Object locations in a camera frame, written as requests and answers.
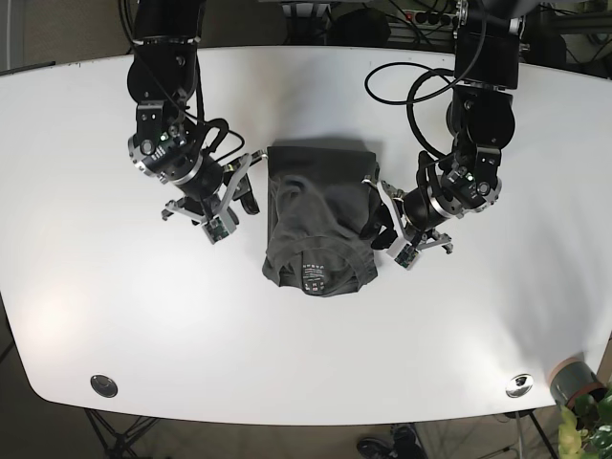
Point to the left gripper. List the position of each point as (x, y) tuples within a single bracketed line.
[(448, 187)]

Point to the right metal table grommet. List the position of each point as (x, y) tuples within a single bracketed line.
[(519, 385)]

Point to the dark grey T-shirt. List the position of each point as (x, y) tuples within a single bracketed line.
[(322, 219)]

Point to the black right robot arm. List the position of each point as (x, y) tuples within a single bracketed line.
[(164, 78)]

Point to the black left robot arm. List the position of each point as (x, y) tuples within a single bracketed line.
[(480, 119)]

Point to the person's dark shoes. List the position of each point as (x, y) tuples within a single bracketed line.
[(404, 444)]

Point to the metal table grommet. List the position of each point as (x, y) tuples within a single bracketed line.
[(104, 386), (519, 385)]

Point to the green potted plant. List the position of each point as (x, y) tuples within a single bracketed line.
[(585, 430)]

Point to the grey plant pot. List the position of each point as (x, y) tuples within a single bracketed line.
[(573, 378)]

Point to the left metal table grommet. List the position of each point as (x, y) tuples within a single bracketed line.
[(104, 386)]

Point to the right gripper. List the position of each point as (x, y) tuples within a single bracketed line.
[(180, 155)]

